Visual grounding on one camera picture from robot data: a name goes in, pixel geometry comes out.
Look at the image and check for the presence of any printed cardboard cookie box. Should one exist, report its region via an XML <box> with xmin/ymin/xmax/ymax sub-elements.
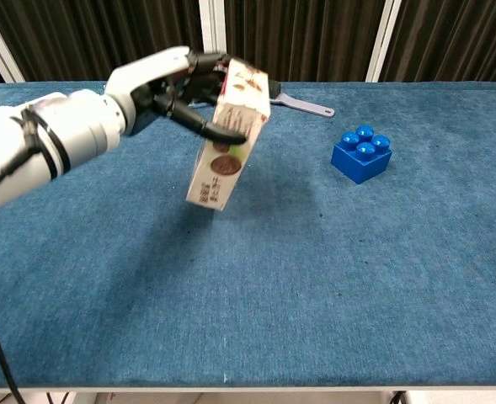
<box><xmin>185</xmin><ymin>57</ymin><xmax>272</xmax><ymax>211</ymax></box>

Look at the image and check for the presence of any blue plastic building block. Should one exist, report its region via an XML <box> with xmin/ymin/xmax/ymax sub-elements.
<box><xmin>330</xmin><ymin>125</ymin><xmax>393</xmax><ymax>185</ymax></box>

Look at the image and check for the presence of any blue fabric table cover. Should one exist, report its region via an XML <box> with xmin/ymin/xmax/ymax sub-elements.
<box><xmin>0</xmin><ymin>81</ymin><xmax>496</xmax><ymax>389</ymax></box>

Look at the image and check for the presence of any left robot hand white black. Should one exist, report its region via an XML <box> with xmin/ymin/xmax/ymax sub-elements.
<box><xmin>104</xmin><ymin>45</ymin><xmax>248</xmax><ymax>146</ymax></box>

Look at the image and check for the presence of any dark pleated curtain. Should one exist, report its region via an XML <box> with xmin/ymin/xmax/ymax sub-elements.
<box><xmin>377</xmin><ymin>0</ymin><xmax>496</xmax><ymax>86</ymax></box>
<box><xmin>223</xmin><ymin>0</ymin><xmax>387</xmax><ymax>83</ymax></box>
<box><xmin>0</xmin><ymin>0</ymin><xmax>207</xmax><ymax>83</ymax></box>

